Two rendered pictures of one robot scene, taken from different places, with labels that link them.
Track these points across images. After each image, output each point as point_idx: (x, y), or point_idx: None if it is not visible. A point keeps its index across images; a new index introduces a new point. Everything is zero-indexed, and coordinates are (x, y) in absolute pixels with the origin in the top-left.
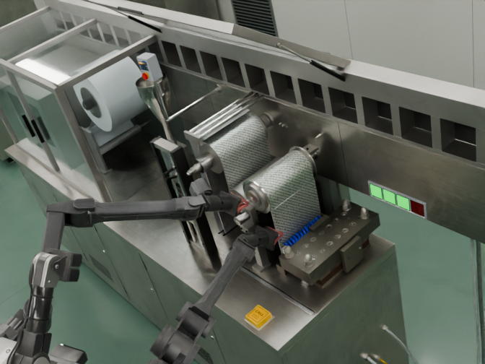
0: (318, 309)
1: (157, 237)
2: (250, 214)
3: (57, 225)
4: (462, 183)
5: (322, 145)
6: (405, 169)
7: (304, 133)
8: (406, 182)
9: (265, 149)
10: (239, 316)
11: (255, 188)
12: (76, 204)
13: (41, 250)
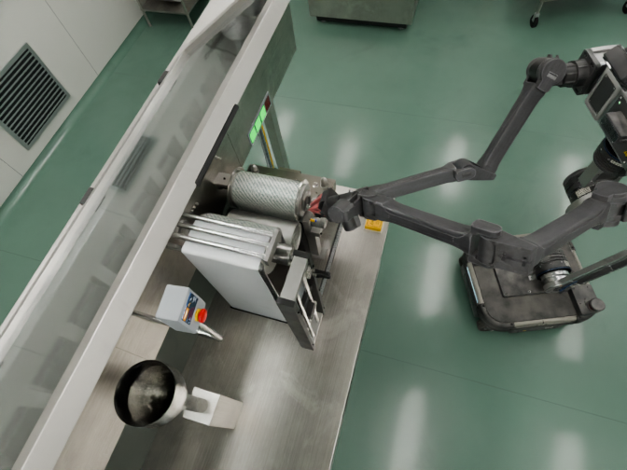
0: (345, 188)
1: (317, 397)
2: (313, 215)
3: (534, 235)
4: (271, 41)
5: (220, 163)
6: (255, 82)
7: (207, 179)
8: (257, 93)
9: None
10: (380, 239)
11: (303, 186)
12: (496, 228)
13: (571, 228)
